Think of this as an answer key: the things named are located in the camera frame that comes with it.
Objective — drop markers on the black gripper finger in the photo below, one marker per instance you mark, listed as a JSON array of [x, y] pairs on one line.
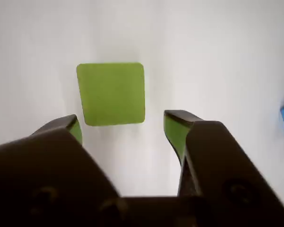
[[38, 179], [227, 170]]

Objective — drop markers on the green lego cube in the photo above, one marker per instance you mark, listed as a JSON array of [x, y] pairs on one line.
[[111, 94]]

